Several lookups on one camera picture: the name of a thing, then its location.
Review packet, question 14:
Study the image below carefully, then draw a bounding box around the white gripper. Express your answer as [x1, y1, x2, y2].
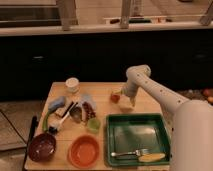
[113, 82, 138, 107]

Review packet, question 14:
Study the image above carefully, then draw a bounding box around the red apple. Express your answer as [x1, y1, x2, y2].
[110, 94, 120, 103]

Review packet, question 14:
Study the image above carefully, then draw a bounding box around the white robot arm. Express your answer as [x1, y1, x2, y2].
[121, 65, 213, 171]

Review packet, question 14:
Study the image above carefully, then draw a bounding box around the green plastic tray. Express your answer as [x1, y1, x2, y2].
[105, 113, 170, 167]

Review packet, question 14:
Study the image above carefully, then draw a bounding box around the pale blue cloth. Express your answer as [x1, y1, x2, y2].
[80, 93, 97, 110]

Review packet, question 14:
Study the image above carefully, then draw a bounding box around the dark red striped item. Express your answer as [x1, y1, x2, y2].
[82, 102, 96, 120]

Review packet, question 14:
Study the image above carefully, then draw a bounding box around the small green cup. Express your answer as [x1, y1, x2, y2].
[87, 118, 101, 133]

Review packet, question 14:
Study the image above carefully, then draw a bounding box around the white paper cup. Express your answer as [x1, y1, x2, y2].
[65, 77, 79, 93]

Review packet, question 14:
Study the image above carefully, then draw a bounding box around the silver fork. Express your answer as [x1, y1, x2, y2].
[111, 149, 149, 157]

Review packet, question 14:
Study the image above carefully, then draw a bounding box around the orange plastic bowl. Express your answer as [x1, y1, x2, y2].
[67, 135, 100, 169]

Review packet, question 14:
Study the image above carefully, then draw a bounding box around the green cucumber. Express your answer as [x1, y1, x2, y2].
[42, 111, 53, 132]

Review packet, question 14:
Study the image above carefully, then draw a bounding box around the dark maroon bowl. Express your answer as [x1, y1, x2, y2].
[28, 133, 56, 162]

